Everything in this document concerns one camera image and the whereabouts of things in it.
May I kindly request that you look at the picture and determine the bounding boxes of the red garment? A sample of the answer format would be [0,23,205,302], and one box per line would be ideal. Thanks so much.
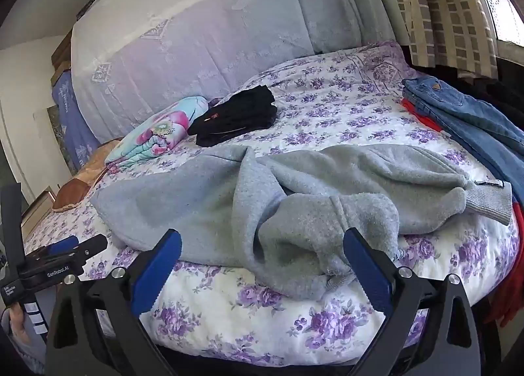
[400,98,524,327]

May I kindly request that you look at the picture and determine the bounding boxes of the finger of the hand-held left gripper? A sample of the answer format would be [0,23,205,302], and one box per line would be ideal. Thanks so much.
[61,234,108,266]
[40,235,80,257]

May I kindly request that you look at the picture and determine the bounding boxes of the checkered curtain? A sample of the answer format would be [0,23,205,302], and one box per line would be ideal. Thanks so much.
[379,0,500,79]

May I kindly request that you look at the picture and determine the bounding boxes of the purple floral bedsheet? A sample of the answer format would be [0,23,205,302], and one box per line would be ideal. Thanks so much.
[22,41,520,366]

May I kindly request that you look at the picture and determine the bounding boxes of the person's left forearm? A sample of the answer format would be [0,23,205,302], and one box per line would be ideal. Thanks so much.
[0,310,47,375]

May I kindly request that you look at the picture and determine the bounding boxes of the black folded clothes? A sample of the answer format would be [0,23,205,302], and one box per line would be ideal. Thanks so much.
[187,85,277,148]

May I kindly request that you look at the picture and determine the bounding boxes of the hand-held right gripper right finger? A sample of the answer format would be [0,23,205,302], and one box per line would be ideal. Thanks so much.
[343,228,481,376]

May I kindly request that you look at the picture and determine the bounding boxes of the floral folded blanket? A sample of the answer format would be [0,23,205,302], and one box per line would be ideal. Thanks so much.
[104,96,209,174]

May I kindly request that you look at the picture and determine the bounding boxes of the grey sweater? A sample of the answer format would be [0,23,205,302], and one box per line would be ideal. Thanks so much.
[90,143,514,301]

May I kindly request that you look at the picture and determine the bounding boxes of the person's left hand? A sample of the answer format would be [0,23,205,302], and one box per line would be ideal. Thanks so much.
[7,304,31,346]

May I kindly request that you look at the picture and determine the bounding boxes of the brown cushion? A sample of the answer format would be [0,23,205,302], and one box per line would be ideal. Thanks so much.
[52,179,97,210]

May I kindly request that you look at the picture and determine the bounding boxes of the white lace cloth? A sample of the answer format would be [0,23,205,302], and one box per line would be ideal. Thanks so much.
[70,0,406,145]

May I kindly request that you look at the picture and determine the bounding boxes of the blue jeans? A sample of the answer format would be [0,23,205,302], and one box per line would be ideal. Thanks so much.
[401,76,524,213]

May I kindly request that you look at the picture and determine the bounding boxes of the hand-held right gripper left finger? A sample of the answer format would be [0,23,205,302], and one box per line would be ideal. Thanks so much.
[44,228,183,376]

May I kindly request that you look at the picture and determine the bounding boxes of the wooden bed frame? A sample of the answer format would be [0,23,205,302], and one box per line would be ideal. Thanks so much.
[20,189,56,237]

